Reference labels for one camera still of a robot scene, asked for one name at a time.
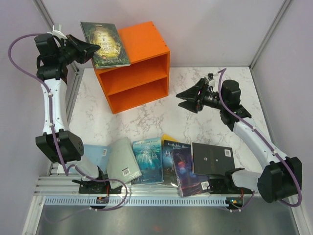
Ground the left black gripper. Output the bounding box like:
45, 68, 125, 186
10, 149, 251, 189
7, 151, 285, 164
56, 34, 101, 66

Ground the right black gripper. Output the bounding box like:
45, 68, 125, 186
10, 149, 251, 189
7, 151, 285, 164
176, 77, 227, 113

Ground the green fantasy cover book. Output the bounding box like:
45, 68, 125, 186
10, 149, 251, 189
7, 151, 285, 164
80, 22, 131, 69

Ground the teal ocean cover book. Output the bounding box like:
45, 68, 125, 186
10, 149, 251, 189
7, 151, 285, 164
131, 137, 163, 185

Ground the dark blue Wuthering Heights book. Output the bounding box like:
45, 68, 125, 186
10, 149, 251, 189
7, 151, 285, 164
161, 140, 191, 188

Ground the grey book with barcode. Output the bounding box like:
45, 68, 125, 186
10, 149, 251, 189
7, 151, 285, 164
106, 137, 142, 184

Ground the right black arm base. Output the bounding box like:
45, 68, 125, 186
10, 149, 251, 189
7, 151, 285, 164
208, 175, 252, 195

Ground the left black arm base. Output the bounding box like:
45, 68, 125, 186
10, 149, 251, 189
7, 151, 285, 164
72, 179, 126, 195

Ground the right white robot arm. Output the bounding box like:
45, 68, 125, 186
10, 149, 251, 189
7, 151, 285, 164
176, 76, 302, 207

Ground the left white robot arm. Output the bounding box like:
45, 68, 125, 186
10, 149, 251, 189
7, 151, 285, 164
34, 33, 107, 193

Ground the yellow book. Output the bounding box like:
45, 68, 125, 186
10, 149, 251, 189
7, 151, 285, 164
161, 134, 177, 146

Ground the orange wooden shelf box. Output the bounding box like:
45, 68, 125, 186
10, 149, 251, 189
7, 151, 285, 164
95, 21, 170, 114

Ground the black book with barcode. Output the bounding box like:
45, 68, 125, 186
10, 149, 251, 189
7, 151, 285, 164
192, 142, 235, 176

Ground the purple nebula cover book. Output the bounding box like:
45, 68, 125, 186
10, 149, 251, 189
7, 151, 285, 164
171, 148, 211, 197

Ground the light blue thin book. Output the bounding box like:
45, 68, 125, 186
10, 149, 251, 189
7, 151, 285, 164
84, 144, 111, 174

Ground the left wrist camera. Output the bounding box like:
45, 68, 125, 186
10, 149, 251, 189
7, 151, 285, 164
51, 24, 67, 39

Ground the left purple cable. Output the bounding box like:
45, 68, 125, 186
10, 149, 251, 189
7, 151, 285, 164
8, 33, 71, 177

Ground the purple cable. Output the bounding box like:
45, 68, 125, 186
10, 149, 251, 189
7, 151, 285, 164
8, 33, 71, 177
217, 68, 303, 208

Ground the aluminium frame rail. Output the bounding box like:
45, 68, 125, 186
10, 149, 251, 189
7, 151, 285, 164
35, 174, 252, 196

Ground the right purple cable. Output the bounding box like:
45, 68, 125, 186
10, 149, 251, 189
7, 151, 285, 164
217, 68, 303, 208

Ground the white slotted cable duct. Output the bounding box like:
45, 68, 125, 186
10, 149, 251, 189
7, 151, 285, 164
45, 195, 228, 207

